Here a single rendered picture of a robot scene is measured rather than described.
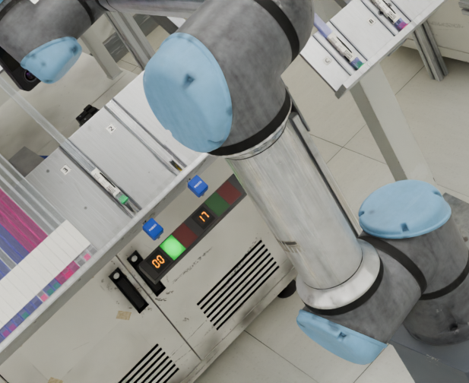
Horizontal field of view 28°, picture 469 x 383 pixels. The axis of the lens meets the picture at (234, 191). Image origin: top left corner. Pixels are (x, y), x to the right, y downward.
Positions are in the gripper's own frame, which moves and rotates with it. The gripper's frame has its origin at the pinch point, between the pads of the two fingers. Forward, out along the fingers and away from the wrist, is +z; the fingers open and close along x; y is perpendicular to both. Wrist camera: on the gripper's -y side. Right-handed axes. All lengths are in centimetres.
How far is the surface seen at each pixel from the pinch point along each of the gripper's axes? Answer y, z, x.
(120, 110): -18.1, 7.4, -11.4
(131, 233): -35.5, 5.2, 2.9
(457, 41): -57, 72, -107
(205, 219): -42.7, 3.5, -7.9
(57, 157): -16.8, 7.7, 2.6
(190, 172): -34.9, 2.0, -11.5
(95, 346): -47, 51, 19
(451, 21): -52, 67, -107
